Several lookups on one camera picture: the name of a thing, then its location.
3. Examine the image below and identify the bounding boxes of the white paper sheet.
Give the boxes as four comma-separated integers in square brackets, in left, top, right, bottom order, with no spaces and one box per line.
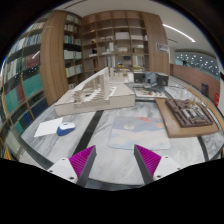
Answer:
[35,118,63,137]

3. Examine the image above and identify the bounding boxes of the blue and white computer mouse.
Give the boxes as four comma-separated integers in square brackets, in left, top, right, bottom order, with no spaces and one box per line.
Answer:
[57,122,75,136]

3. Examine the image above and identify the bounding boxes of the wooden display shelf unit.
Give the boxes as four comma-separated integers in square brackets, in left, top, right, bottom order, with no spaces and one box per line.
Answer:
[82,10,170,77]

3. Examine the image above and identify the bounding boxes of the wooden model base board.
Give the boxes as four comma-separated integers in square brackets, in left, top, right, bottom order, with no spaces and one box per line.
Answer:
[155,98,219,138]

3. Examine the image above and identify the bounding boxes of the flat white site model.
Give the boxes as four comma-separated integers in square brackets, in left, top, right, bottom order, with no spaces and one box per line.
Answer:
[134,88,166,98]

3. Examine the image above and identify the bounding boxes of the wooden bookshelf with books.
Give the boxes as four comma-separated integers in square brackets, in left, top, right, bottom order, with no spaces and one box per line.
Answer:
[0,11,84,160]

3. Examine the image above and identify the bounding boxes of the white architectural building model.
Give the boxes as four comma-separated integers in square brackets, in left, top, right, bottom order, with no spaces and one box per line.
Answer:
[54,67,135,116]

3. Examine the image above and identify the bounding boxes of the pastel patterned mouse pad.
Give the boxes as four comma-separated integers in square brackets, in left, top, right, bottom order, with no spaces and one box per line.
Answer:
[108,116,170,150]

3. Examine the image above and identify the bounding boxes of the grey box architectural model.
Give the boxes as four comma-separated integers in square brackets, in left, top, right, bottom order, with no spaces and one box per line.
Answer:
[134,71,169,87]

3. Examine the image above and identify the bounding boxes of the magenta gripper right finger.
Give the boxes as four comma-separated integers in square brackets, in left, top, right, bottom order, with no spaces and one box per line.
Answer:
[133,144,182,186]

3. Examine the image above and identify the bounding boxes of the dark brown architectural model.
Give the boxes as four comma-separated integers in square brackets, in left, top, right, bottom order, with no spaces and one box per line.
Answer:
[165,99,213,128]

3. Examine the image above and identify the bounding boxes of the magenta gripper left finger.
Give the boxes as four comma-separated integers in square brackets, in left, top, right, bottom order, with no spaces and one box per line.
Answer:
[46,144,98,188]

